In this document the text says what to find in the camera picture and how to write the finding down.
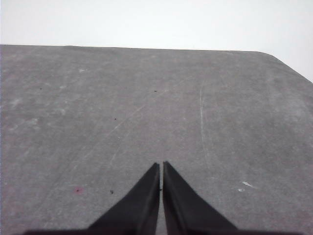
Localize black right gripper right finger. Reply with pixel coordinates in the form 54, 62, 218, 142
162, 160, 240, 235

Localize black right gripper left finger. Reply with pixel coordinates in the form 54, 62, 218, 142
85, 162, 161, 235

